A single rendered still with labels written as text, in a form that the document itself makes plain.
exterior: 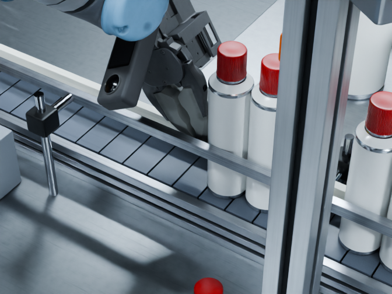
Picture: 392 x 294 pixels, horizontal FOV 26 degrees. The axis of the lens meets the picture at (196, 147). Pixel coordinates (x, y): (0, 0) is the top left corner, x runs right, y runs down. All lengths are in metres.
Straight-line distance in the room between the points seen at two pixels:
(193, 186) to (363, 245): 0.22
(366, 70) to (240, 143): 0.27
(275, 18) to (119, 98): 0.49
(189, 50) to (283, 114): 0.32
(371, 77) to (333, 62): 0.54
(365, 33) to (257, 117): 0.27
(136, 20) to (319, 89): 0.21
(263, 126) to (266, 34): 0.41
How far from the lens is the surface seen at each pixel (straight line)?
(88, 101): 1.06
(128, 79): 0.94
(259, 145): 0.96
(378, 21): 0.61
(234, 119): 0.96
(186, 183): 1.06
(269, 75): 0.91
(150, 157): 1.10
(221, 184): 1.02
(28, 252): 1.07
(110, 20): 0.79
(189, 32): 0.99
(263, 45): 1.30
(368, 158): 0.89
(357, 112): 1.19
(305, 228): 0.78
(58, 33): 1.43
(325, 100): 0.68
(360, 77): 1.19
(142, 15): 0.80
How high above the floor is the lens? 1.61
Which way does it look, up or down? 41 degrees down
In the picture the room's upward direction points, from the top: straight up
